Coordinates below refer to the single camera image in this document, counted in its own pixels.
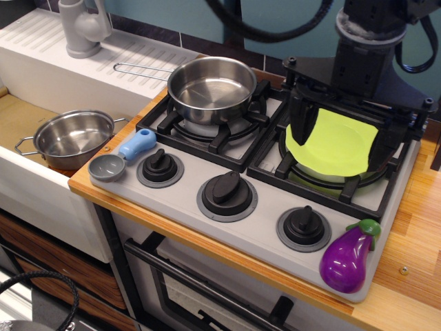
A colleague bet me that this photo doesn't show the black braided cable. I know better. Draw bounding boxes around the black braided cable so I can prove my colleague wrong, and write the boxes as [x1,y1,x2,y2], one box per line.
[0,270,79,331]

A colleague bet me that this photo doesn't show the black burner grate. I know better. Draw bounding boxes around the black burner grate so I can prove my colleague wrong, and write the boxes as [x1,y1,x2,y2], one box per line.
[247,110,420,222]
[136,80,286,172]

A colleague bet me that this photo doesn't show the steel two-handled pot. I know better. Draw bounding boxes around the steel two-handled pot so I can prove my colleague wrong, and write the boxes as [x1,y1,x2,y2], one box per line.
[14,110,127,170]

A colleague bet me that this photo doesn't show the black oven door handle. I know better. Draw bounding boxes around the black oven door handle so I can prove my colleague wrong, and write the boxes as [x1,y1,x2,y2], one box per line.
[124,239,294,330]

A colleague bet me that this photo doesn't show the black left burner grate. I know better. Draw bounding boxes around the black left burner grate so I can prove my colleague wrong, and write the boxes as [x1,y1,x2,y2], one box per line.
[136,80,286,172]

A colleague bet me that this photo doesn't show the black left stove knob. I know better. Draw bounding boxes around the black left stove knob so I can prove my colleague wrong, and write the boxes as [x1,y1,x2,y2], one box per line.
[136,148,184,189]

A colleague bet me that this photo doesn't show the grey toy faucet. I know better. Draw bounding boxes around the grey toy faucet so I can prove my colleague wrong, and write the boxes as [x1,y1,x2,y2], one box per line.
[59,0,112,59]

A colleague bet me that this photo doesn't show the purple toy eggplant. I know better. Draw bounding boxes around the purple toy eggplant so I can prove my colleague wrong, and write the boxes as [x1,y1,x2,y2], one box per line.
[319,219,381,294]

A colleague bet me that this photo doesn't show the blue grey toy spoon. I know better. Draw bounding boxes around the blue grey toy spoon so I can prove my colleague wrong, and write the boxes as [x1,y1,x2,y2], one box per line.
[88,129,156,183]

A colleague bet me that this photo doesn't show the white toy sink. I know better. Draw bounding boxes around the white toy sink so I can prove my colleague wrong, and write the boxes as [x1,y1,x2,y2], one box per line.
[1,9,196,263]

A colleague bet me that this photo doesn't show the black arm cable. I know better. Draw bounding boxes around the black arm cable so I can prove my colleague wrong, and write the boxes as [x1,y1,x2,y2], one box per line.
[206,0,335,43]

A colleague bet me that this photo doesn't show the black right burner grate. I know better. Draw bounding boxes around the black right burner grate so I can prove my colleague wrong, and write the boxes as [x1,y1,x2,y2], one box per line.
[247,110,420,222]

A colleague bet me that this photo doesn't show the steel saucepan with handle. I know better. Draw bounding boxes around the steel saucepan with handle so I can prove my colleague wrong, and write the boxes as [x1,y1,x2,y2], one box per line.
[113,57,257,126]

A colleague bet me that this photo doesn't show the grey toy stove top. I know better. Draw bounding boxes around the grey toy stove top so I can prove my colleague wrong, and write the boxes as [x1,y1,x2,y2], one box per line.
[89,78,422,304]

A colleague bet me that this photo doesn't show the wooden drawer front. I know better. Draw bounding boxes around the wooden drawer front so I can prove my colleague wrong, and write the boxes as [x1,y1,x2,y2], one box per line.
[1,210,136,331]

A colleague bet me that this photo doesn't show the black right stove knob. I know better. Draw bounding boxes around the black right stove knob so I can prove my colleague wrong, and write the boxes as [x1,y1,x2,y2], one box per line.
[276,205,331,253]

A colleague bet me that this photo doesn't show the black middle stove knob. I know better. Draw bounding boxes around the black middle stove knob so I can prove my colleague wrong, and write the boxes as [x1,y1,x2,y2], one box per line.
[196,171,258,223]

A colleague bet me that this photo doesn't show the lime green plate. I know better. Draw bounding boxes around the lime green plate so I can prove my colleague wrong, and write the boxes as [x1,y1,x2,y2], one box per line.
[285,108,378,177]

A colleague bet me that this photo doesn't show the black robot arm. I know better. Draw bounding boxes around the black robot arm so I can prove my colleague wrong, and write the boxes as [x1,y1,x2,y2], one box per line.
[283,1,440,177]

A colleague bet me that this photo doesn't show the black stove knob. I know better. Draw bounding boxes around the black stove knob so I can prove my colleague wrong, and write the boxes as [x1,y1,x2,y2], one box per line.
[276,205,331,253]
[136,148,184,189]
[196,171,258,223]

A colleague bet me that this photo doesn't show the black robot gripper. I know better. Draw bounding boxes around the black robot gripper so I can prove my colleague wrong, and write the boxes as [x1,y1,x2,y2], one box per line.
[283,43,433,172]

